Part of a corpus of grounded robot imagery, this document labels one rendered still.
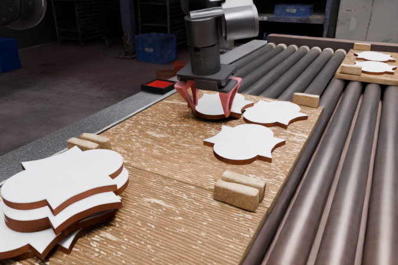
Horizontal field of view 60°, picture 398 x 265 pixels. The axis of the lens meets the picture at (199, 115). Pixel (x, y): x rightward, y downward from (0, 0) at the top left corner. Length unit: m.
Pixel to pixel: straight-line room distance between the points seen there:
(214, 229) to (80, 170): 0.18
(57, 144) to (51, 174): 0.25
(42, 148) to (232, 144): 0.35
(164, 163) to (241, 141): 0.14
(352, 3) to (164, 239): 4.92
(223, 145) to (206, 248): 0.23
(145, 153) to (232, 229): 0.23
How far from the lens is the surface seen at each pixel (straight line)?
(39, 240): 0.42
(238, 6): 0.64
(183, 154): 0.58
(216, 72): 0.64
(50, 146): 0.71
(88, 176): 0.44
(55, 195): 0.42
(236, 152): 0.57
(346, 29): 5.23
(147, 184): 0.51
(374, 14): 5.22
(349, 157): 0.66
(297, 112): 0.75
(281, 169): 0.55
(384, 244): 0.49
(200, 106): 0.72
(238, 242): 0.41
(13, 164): 0.67
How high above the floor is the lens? 1.22
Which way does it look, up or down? 23 degrees down
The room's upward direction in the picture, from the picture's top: straight up
